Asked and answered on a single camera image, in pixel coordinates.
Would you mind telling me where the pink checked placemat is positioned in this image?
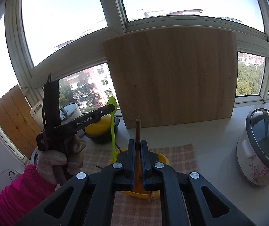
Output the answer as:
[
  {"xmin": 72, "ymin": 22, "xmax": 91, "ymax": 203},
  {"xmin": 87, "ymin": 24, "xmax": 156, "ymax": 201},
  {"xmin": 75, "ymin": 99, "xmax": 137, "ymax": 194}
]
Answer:
[{"xmin": 78, "ymin": 143, "xmax": 198, "ymax": 226}]

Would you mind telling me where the yellow pot lid black knob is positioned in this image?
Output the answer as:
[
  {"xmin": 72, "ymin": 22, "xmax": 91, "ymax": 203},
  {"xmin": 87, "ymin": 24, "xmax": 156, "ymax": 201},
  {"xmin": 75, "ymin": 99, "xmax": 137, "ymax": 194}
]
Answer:
[{"xmin": 84, "ymin": 116, "xmax": 112, "ymax": 137}]

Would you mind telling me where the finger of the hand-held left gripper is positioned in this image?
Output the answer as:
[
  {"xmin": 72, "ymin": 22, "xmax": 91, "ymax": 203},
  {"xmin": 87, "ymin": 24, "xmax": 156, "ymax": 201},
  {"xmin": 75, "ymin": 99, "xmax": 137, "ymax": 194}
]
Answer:
[{"xmin": 54, "ymin": 105, "xmax": 116, "ymax": 136}]

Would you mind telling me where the white cable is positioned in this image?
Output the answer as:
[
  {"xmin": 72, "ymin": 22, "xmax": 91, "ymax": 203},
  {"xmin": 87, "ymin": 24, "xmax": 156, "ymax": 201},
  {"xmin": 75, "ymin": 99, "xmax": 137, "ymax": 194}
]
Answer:
[{"xmin": 0, "ymin": 168, "xmax": 19, "ymax": 189}]

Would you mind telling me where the white window frame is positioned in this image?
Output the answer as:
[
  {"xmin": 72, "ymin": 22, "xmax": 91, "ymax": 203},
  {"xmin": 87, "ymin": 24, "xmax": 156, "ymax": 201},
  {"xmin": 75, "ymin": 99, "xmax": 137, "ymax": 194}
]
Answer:
[{"xmin": 0, "ymin": 0, "xmax": 269, "ymax": 167}]

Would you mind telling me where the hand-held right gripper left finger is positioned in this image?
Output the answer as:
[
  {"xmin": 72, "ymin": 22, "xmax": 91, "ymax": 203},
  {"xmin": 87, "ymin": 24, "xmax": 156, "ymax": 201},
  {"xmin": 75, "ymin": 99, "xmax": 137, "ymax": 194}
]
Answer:
[{"xmin": 14, "ymin": 139, "xmax": 136, "ymax": 226}]

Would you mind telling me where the person's left hand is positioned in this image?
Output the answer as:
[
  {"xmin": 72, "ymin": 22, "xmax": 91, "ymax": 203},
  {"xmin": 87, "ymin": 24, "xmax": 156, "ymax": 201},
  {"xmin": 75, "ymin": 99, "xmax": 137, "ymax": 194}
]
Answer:
[{"xmin": 36, "ymin": 132, "xmax": 88, "ymax": 186}]

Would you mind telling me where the white floral rice cooker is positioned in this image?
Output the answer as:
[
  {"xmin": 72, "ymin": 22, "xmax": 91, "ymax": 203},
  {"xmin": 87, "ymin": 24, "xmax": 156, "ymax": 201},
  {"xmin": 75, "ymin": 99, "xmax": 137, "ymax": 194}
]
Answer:
[{"xmin": 236, "ymin": 108, "xmax": 269, "ymax": 186}]

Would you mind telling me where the pale wooden chopstick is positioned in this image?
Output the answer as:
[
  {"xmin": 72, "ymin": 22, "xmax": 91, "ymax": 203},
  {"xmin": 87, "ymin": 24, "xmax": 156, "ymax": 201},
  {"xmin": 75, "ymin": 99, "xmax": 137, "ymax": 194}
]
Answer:
[{"xmin": 146, "ymin": 191, "xmax": 156, "ymax": 204}]

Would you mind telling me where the orange wooden plank panel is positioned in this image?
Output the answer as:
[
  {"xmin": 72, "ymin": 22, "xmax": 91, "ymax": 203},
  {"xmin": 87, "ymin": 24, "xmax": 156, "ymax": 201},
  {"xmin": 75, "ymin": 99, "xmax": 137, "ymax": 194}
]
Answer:
[{"xmin": 0, "ymin": 85, "xmax": 43, "ymax": 160}]

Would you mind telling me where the yellow plastic bowl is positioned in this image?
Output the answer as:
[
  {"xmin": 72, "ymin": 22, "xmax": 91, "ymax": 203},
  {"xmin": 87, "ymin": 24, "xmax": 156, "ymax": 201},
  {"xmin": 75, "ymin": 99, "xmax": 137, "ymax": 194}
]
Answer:
[{"xmin": 108, "ymin": 148, "xmax": 170, "ymax": 199}]

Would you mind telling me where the black ceramic pot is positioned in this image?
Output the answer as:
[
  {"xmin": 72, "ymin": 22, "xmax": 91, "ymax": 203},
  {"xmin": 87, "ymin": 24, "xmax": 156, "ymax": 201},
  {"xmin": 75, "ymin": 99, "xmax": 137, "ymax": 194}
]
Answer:
[{"xmin": 84, "ymin": 115, "xmax": 121, "ymax": 144}]

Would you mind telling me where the white cooker with glass lid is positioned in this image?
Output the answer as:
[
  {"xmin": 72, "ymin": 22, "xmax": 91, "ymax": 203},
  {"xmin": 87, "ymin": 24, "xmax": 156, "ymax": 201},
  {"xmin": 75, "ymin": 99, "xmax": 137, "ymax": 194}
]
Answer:
[{"xmin": 59, "ymin": 102, "xmax": 83, "ymax": 124}]

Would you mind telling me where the green plastic spoon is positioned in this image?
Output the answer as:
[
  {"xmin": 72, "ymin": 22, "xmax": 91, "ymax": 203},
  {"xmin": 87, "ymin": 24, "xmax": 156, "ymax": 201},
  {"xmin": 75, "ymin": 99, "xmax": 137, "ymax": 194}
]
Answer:
[{"xmin": 107, "ymin": 96, "xmax": 117, "ymax": 164}]

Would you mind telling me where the white cutting board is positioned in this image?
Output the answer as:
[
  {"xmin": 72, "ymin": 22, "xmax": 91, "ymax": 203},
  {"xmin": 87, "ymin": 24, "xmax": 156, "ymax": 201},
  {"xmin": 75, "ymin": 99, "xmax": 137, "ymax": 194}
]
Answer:
[{"xmin": 29, "ymin": 100, "xmax": 44, "ymax": 128}]

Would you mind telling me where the light wooden board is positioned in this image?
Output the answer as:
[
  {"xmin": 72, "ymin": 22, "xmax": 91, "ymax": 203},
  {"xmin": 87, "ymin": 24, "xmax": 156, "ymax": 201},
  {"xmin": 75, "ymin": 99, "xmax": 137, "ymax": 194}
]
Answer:
[{"xmin": 102, "ymin": 27, "xmax": 238, "ymax": 129}]

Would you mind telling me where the person's left forearm pink sleeve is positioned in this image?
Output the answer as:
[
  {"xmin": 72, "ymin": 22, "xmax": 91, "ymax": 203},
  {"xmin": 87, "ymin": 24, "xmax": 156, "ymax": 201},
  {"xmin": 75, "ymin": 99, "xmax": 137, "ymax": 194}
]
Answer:
[{"xmin": 0, "ymin": 164, "xmax": 57, "ymax": 226}]

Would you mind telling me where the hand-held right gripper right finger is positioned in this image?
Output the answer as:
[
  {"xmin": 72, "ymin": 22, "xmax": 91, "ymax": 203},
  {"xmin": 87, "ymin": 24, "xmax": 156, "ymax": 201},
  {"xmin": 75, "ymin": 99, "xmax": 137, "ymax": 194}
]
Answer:
[{"xmin": 141, "ymin": 139, "xmax": 257, "ymax": 226}]

